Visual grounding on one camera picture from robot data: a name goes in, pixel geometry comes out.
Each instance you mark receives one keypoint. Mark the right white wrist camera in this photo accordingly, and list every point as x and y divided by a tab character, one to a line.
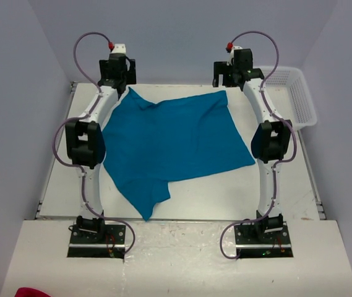
230	49

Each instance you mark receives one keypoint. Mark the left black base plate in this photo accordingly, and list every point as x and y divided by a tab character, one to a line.
96	239

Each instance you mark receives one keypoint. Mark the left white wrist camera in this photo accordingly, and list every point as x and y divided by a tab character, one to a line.
117	48

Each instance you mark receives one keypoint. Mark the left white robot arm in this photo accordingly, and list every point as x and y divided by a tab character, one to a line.
85	143

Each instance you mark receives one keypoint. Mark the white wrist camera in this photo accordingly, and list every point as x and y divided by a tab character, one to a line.
230	49
117	48

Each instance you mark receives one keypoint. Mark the blue t shirt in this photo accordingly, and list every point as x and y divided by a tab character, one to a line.
148	145

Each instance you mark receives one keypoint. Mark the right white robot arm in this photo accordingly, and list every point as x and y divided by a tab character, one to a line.
270	142

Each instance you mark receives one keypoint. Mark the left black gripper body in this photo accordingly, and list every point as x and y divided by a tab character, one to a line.
129	77

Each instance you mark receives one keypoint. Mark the white plastic basket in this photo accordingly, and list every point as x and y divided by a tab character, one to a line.
288	90

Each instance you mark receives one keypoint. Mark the red cloth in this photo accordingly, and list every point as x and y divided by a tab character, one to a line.
30	292

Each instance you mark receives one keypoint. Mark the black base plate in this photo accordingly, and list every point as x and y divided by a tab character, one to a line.
96	239
268	238

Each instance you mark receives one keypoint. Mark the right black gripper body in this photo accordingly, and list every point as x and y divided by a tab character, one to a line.
234	69

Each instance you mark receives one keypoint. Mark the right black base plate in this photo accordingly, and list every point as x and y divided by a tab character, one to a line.
268	238

